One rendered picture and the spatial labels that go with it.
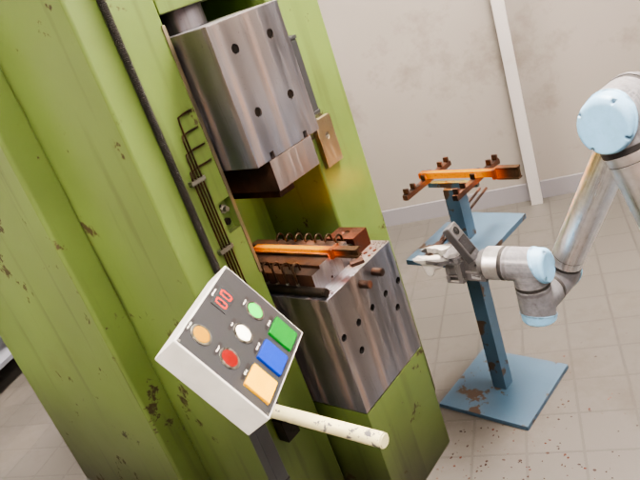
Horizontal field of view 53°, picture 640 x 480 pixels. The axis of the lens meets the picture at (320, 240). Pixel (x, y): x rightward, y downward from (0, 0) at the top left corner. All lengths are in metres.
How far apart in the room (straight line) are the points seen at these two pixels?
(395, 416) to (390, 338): 0.28
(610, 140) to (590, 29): 2.86
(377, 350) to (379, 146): 2.46
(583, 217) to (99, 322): 1.49
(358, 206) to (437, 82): 2.01
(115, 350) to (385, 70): 2.72
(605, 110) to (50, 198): 1.54
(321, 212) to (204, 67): 0.77
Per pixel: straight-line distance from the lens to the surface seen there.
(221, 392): 1.47
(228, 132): 1.83
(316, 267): 2.00
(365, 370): 2.13
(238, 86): 1.79
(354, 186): 2.36
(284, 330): 1.67
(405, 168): 4.46
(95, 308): 2.18
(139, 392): 2.32
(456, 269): 1.77
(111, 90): 1.72
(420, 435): 2.49
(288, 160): 1.89
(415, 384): 2.40
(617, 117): 1.37
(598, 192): 1.64
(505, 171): 2.27
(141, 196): 1.78
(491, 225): 2.53
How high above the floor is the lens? 1.81
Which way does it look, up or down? 22 degrees down
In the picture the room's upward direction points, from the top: 19 degrees counter-clockwise
